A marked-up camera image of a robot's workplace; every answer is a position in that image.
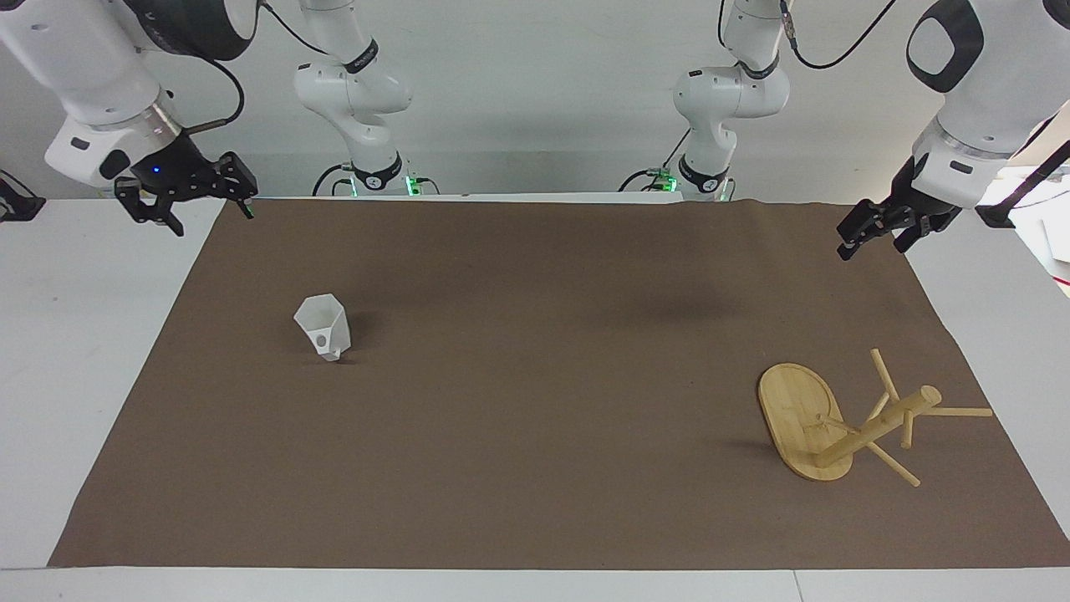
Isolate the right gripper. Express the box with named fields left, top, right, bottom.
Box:
left=114, top=134, right=259, bottom=238

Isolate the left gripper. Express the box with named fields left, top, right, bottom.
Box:
left=837, top=156, right=964, bottom=263

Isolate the white faceted cup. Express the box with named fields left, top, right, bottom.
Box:
left=293, top=293, right=353, bottom=363

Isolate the wooden cup rack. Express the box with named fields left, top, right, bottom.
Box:
left=757, top=348, right=995, bottom=488

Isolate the black stand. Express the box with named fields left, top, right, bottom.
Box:
left=0, top=170, right=48, bottom=223
left=974, top=117, right=1070, bottom=229

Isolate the black cable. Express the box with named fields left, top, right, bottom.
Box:
left=662, top=125, right=694, bottom=171
left=618, top=169, right=671, bottom=194
left=779, top=0, right=900, bottom=71
left=257, top=0, right=329, bottom=56
left=311, top=162, right=357, bottom=198
left=180, top=50, right=247, bottom=137

